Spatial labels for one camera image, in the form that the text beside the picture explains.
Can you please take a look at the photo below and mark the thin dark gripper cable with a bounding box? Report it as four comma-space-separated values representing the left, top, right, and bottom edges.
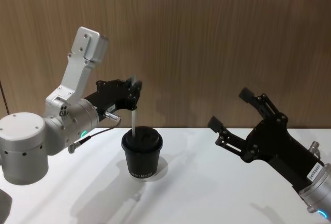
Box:
67, 112, 122, 154

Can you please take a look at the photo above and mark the black paper cup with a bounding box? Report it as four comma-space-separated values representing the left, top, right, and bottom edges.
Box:
121, 141, 163, 181

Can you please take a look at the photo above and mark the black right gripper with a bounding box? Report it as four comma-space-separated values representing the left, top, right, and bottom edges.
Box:
207, 87, 324, 191

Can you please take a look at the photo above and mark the white drinking straw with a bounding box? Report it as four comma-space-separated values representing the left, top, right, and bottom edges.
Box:
130, 74, 137, 139

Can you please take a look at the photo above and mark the black cup lid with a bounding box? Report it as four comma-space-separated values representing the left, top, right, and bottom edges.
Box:
121, 125, 164, 155

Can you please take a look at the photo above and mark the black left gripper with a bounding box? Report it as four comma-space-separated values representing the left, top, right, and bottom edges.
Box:
85, 77, 143, 113

